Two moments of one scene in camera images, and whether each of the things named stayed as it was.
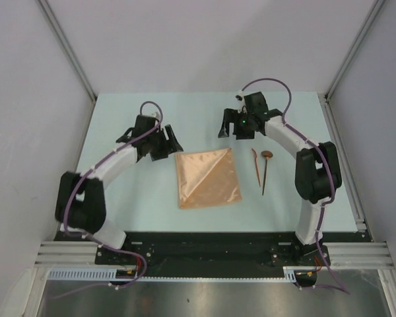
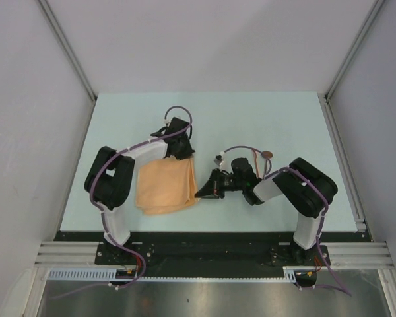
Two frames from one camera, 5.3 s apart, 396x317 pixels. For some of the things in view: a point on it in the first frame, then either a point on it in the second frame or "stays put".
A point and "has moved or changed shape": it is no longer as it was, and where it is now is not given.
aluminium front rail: x=360 y=254 stays put
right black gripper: x=230 y=116 to x=210 y=189
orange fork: x=257 y=166 stays put
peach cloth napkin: x=207 y=177 has moved or changed shape
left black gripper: x=165 y=150 to x=187 y=150
